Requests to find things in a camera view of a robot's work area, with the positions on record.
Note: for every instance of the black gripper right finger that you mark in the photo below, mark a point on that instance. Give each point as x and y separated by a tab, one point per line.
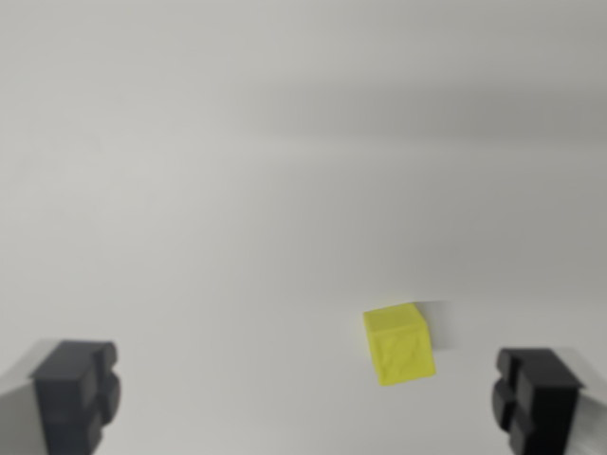
540	403

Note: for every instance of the yellow embossed cube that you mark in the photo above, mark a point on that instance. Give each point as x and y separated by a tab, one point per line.
400	348

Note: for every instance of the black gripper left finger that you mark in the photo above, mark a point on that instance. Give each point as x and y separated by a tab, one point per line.
66	393

